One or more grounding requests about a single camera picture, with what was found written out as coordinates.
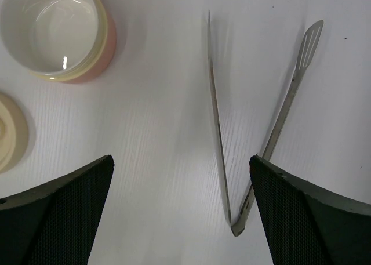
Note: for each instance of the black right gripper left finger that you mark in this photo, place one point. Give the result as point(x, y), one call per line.
point(56, 222)

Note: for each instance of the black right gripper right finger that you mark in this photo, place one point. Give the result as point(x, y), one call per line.
point(307, 224)

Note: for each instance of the steel kitchen tongs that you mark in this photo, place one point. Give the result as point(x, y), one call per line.
point(306, 53)

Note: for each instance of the pink round container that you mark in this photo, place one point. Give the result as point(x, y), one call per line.
point(59, 40)

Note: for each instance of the cream lid pink handle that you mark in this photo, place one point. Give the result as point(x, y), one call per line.
point(14, 133)

